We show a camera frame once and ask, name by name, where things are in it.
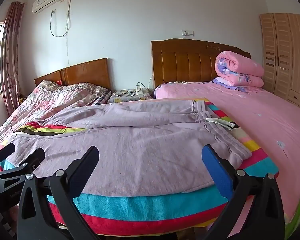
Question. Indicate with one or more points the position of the lilac pants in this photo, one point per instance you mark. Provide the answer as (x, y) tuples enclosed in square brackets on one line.
[(140, 150)]

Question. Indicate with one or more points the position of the striped colourful blanket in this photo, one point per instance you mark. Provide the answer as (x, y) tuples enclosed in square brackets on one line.
[(140, 205)]

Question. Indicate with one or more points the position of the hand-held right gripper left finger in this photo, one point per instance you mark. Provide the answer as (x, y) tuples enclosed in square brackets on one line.
[(87, 162)]

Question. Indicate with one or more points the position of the white wall socket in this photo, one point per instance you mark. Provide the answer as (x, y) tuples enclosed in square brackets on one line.
[(184, 32)]

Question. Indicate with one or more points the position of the plain wooden headboard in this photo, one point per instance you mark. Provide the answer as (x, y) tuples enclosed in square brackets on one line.
[(87, 73)]

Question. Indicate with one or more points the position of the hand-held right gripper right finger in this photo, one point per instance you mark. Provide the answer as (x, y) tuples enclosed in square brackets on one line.
[(215, 170)]

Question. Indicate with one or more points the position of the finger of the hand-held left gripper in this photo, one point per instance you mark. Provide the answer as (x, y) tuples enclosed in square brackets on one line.
[(3, 153), (32, 158)]

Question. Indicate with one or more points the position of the nightstand with patterned cover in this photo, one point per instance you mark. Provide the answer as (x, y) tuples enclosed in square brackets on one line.
[(120, 97)]

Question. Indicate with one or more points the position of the purple pillow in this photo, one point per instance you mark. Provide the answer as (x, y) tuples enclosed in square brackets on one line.
[(227, 83)]

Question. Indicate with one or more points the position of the floral pink curtain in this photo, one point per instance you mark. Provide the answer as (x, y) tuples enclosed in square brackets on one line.
[(12, 55)]

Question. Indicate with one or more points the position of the plaid pillow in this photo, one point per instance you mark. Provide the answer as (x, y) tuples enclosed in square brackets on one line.
[(102, 97)]

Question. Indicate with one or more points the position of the black eyeglasses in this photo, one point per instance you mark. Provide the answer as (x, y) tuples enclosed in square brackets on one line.
[(130, 93)]

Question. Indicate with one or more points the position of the rolled pink floral quilt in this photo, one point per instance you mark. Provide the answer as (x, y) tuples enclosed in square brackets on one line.
[(237, 67)]

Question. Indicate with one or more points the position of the light wooden wardrobe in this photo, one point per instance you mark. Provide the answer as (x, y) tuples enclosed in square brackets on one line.
[(287, 55)]

